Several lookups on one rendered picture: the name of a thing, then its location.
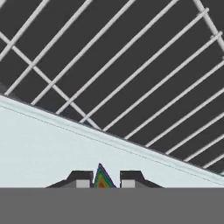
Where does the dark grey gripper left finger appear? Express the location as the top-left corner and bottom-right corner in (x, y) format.
(45, 170), (95, 189)

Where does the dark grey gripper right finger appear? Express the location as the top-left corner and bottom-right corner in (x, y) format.
(119, 170), (165, 189)

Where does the rainbow layered cake slice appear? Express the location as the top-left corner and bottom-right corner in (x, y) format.
(92, 163), (118, 189)

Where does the pale oven door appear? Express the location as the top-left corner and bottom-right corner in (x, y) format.
(0, 94), (224, 189)

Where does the grey wire oven rack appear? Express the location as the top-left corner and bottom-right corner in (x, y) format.
(0, 0), (224, 177)

